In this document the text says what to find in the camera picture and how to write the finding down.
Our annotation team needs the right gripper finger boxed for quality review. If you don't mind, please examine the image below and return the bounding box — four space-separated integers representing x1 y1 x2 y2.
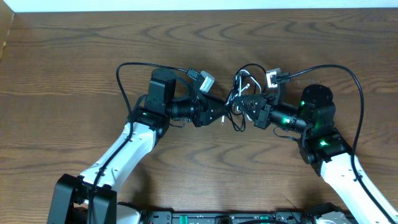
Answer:
236 104 260 123
233 94 267 108

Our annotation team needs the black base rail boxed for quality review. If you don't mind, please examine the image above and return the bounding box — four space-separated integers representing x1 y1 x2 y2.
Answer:
118 210 355 224

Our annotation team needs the black USB cable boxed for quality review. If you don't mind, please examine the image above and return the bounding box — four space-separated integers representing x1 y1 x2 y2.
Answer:
225 63 268 133

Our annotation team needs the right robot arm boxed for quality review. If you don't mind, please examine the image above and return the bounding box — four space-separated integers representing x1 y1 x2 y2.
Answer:
234 85 397 223

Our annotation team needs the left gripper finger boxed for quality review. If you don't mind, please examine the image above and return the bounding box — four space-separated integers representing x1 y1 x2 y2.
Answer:
205 95 229 112
206 107 228 124

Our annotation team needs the camera black cable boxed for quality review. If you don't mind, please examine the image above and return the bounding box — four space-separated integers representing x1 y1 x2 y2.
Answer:
279 64 398 223
86 62 190 224

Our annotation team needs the left camera black cable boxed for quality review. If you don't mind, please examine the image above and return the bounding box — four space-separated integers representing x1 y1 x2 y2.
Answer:
86 62 190 224

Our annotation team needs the right camera black cable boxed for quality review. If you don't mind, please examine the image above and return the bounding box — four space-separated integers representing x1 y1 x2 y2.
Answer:
279 64 398 223

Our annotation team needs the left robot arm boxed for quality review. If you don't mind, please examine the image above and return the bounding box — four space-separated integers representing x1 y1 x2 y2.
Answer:
47 67 228 223

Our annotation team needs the white USB cable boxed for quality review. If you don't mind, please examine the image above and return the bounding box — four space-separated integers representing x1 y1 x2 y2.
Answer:
221 70 262 125

